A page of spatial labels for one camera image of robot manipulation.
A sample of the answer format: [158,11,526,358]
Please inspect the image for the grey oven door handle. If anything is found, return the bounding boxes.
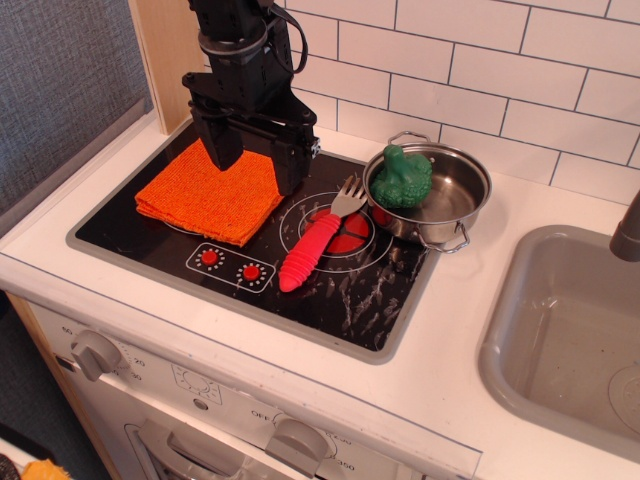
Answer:
[137,420,281,479]

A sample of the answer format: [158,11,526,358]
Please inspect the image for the grey plastic sink basin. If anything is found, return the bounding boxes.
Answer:
[479,225,639,462]

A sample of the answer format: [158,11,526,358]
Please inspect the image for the yellow orange cloth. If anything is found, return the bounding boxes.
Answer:
[21,459,71,480]

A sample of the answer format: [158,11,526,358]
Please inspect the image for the fork with red handle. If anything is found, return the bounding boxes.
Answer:
[278,176,367,293]

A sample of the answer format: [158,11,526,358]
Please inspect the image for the black toy cooktop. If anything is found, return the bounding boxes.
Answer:
[67,128,439,364]

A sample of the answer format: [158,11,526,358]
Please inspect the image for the grey oven knob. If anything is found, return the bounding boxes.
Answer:
[265,419,329,478]
[71,330,122,382]

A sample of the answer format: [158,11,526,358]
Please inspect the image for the grey right oven knob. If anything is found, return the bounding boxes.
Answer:
[265,419,329,478]

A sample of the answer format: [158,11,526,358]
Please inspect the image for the black cable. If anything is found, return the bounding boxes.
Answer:
[259,0,309,74]

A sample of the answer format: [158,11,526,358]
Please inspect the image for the stainless steel pot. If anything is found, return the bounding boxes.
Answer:
[363,130,492,254]

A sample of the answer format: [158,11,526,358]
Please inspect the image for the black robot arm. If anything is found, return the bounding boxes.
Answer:
[182,1,319,196]

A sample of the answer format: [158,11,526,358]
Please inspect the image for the green toy broccoli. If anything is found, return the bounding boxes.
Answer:
[370,145,433,210]

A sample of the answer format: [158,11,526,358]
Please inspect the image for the wooden side panel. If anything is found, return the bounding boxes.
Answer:
[128,0,204,135]

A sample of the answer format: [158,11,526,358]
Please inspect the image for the orange red knitted towel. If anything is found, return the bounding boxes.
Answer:
[135,140,283,247]

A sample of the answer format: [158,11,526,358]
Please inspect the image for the grey left oven knob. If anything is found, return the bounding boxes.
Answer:
[71,330,122,382]

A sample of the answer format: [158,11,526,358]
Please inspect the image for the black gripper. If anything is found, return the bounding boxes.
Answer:
[182,25,319,196]

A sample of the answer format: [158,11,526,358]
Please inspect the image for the grey faucet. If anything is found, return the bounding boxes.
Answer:
[609,192,640,262]

